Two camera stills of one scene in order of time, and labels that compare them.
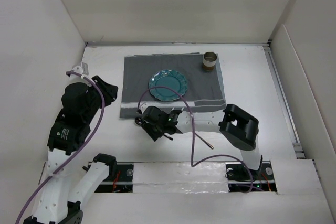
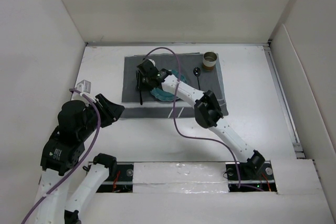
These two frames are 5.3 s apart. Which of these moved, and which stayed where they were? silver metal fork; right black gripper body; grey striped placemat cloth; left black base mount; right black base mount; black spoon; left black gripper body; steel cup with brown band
Moved: left black gripper body; silver metal fork; right black gripper body; black spoon
Stayed: grey striped placemat cloth; left black base mount; right black base mount; steel cup with brown band
